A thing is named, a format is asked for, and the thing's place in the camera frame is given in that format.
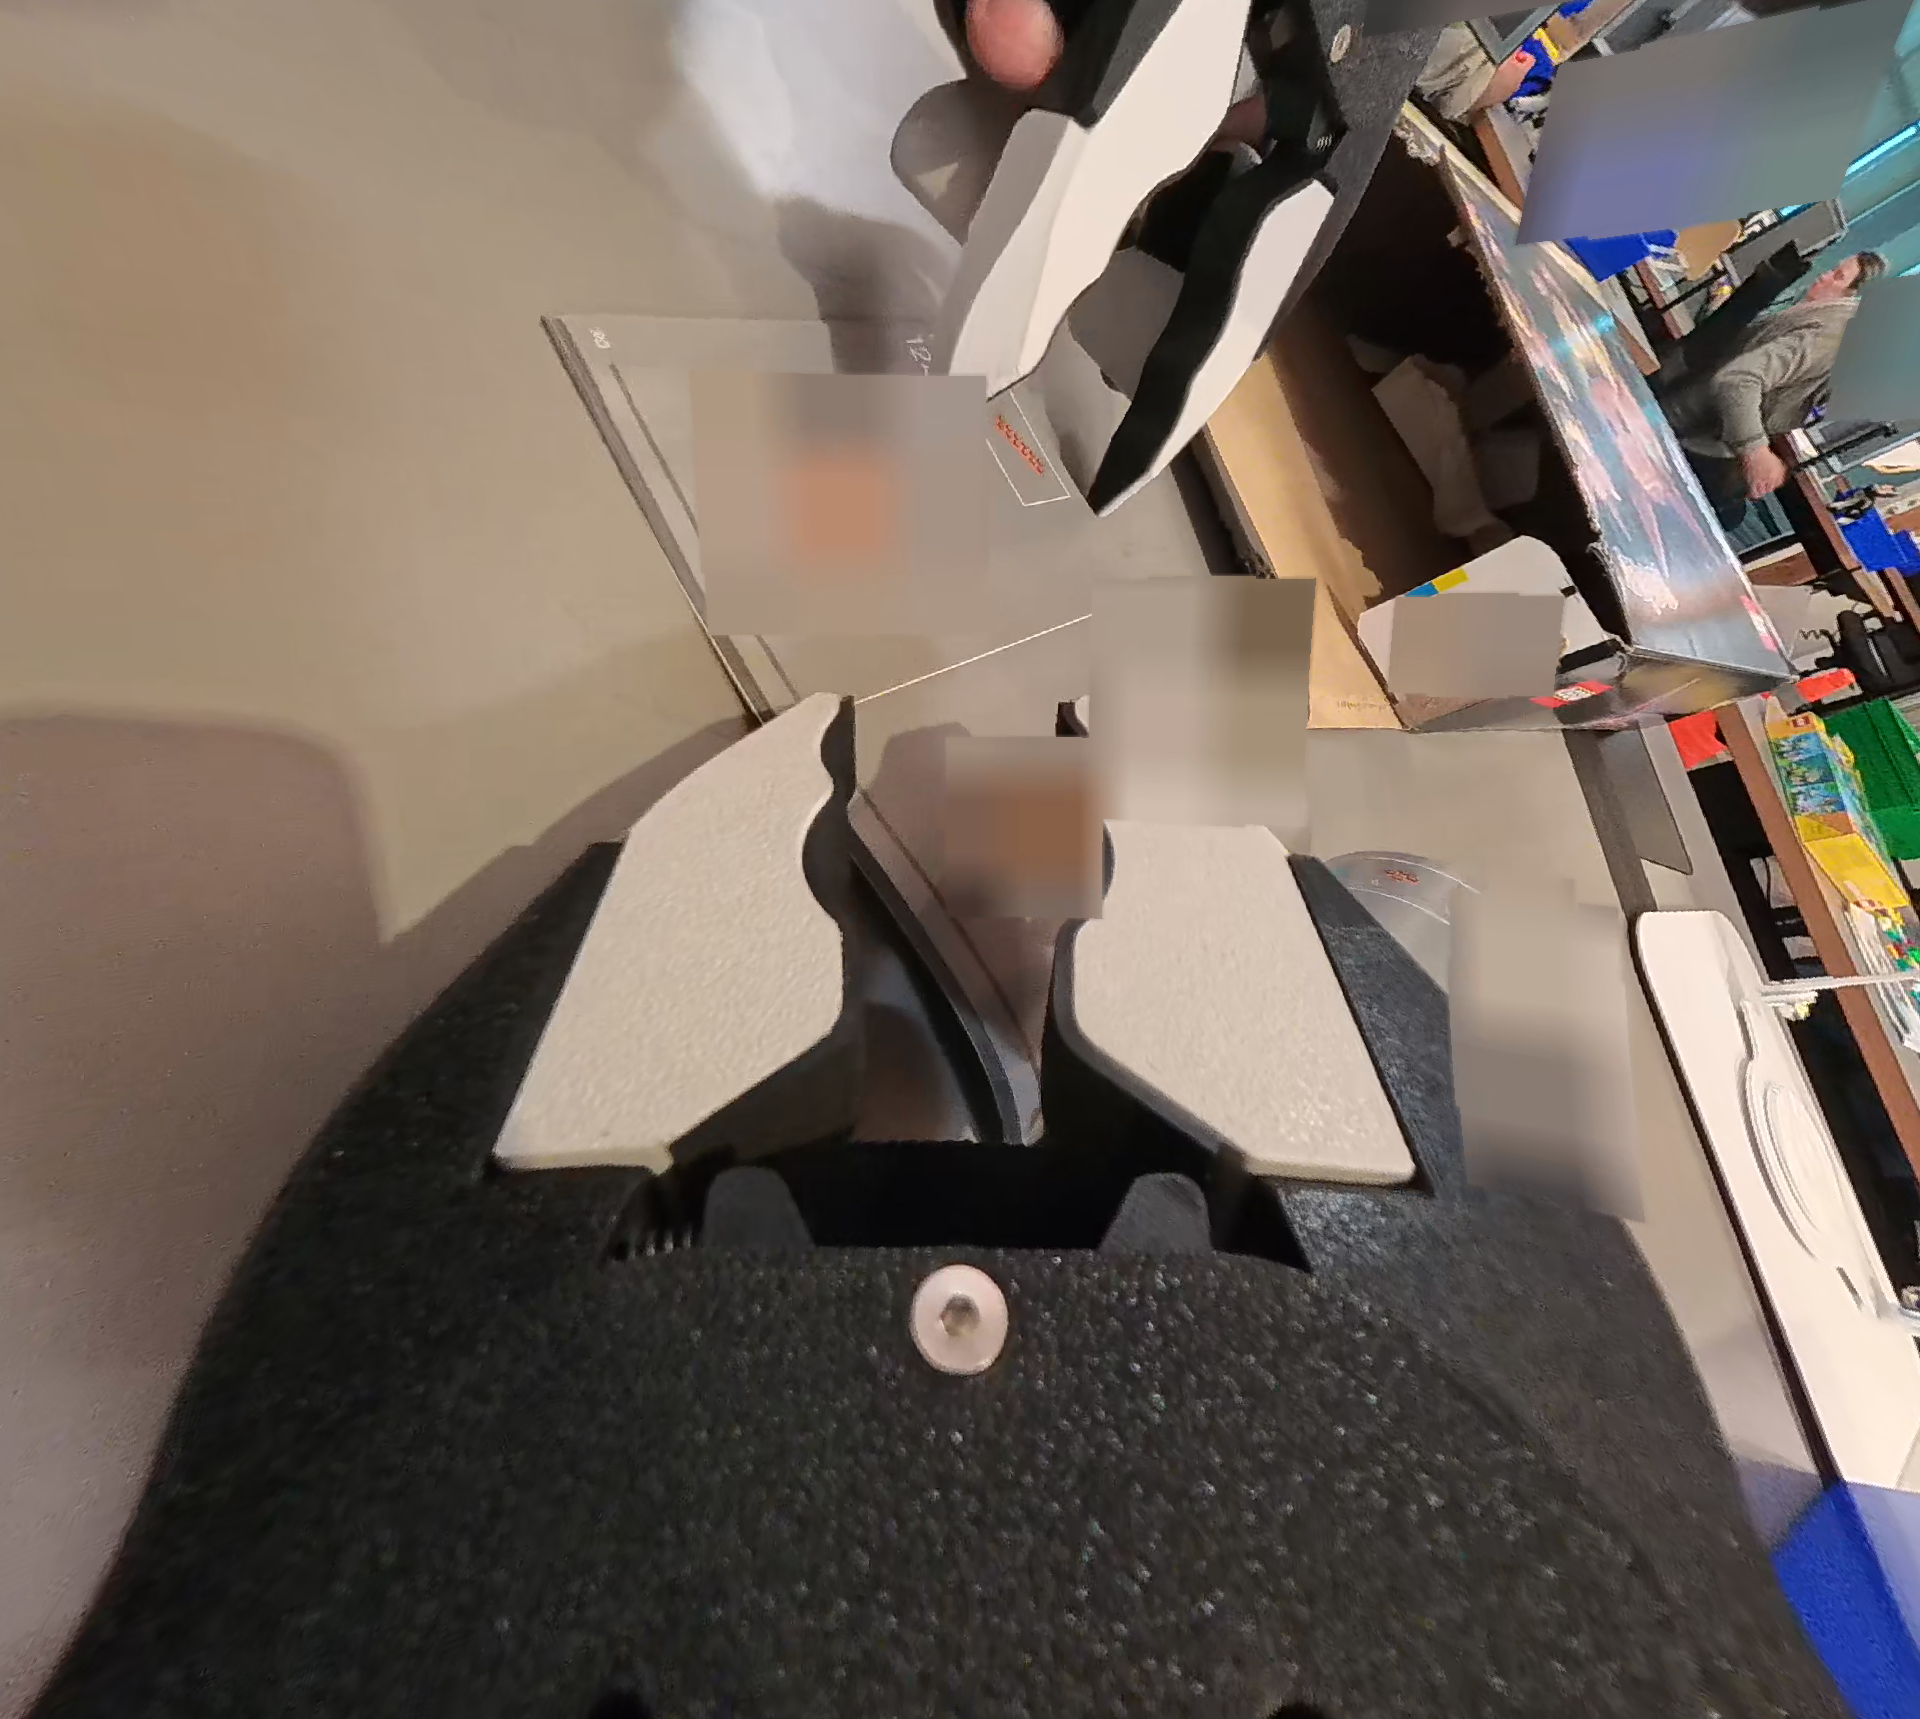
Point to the grey metal bracket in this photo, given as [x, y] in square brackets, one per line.
[1643, 795]

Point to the colourful printed box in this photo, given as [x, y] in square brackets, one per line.
[1621, 444]

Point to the red bin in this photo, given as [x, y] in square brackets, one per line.
[1695, 735]

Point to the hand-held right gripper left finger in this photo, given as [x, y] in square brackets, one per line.
[675, 969]

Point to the white stand plate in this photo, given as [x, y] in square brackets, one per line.
[1695, 1073]

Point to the small colourful toy box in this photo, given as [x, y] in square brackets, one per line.
[1823, 789]

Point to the blue bin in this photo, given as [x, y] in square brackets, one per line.
[1861, 1599]

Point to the grey instruction booklet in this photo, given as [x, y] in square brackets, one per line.
[644, 414]

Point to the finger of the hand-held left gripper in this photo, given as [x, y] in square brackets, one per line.
[1253, 278]
[1081, 204]

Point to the green bin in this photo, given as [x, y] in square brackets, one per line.
[1875, 759]

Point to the white metal bracket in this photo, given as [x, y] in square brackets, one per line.
[1809, 1149]

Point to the grey desk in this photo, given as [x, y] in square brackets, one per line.
[300, 398]

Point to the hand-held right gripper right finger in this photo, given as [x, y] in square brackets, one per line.
[1230, 999]

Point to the white crumpled paper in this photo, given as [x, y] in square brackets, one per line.
[1441, 428]

